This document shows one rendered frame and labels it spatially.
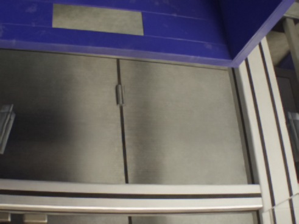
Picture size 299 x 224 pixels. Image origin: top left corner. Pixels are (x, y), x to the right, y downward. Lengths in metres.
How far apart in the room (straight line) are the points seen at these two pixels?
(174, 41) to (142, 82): 0.54
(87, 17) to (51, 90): 0.25
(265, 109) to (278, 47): 0.66
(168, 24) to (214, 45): 0.07
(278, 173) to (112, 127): 0.43
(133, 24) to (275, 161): 0.63
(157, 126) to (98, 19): 0.33
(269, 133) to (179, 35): 0.28
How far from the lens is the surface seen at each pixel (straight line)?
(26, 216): 0.70
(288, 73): 1.43
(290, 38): 1.35
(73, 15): 1.27
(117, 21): 1.30
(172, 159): 1.13
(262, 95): 0.89
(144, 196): 0.71
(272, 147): 0.85
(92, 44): 0.61
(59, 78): 1.14
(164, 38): 0.65
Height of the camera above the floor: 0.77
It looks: 25 degrees down
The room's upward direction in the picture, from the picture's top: 174 degrees clockwise
